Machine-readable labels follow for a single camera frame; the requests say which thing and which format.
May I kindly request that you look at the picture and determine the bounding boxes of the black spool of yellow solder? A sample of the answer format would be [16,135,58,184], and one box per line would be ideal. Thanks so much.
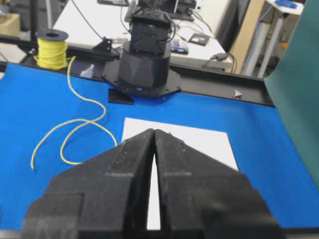
[34,29,69,70]

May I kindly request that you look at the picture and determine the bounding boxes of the white paper sheet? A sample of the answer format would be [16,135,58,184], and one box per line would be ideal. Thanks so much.
[122,118,238,231]

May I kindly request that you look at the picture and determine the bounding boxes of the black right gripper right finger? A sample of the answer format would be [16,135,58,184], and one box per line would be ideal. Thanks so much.
[155,129,284,239]

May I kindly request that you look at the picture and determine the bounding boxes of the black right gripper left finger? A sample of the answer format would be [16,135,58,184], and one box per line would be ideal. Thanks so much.
[22,129,154,239]

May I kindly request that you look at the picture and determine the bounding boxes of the black triangular bracket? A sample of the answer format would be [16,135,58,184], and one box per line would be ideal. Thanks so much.
[108,88,135,105]

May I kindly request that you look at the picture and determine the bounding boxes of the yellow solder wire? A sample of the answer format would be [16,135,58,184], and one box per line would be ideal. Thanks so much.
[30,56,118,170]

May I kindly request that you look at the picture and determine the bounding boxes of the green backdrop board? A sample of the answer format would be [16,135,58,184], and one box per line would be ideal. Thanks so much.
[265,0,319,186]

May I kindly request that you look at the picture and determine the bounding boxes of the blue table mat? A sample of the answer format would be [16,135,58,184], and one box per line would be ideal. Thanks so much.
[0,64,319,230]

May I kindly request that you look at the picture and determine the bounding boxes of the white background desk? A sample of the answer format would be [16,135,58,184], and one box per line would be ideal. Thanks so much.
[53,0,232,69]

